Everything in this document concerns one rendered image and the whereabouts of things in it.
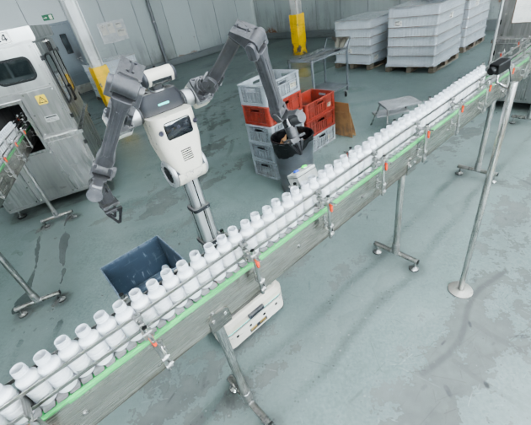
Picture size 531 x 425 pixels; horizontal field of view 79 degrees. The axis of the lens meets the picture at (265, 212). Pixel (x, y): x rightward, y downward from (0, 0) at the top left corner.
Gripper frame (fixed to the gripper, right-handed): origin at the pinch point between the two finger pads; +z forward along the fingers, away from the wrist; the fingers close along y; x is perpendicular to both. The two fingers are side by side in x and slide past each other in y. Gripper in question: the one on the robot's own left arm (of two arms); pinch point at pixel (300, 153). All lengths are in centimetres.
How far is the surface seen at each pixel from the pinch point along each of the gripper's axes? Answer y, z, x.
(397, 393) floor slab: -20, 136, -26
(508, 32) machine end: 409, 14, 42
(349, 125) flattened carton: 244, 42, 178
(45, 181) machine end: -100, -54, 365
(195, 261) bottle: -79, 11, -18
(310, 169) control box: -0.5, 9.4, -3.4
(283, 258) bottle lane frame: -42, 35, -13
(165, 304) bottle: -95, 18, -17
